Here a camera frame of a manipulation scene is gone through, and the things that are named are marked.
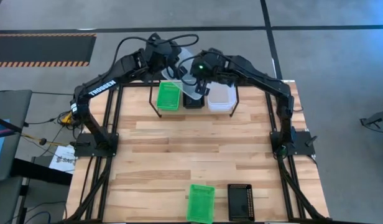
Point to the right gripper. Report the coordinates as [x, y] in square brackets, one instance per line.
[210, 67]

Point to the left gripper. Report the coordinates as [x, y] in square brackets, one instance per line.
[160, 54]

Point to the black plastic basket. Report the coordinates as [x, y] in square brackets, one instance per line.
[193, 103]
[240, 203]

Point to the green plastic basket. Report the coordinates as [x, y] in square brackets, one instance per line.
[169, 96]
[200, 203]

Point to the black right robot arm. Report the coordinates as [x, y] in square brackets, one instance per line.
[260, 82]

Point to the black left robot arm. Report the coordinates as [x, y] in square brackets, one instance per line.
[123, 70]

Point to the hazard-striped black floor mat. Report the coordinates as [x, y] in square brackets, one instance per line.
[39, 49]

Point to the white printed paper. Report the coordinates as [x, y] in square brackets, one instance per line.
[62, 160]

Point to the grey rounded panel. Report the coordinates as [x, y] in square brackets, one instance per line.
[5, 202]
[19, 105]

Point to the black aluminium table frame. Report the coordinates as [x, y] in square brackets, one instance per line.
[135, 84]

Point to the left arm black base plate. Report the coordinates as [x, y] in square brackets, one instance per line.
[85, 149]

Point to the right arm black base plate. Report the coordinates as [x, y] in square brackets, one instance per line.
[303, 144]

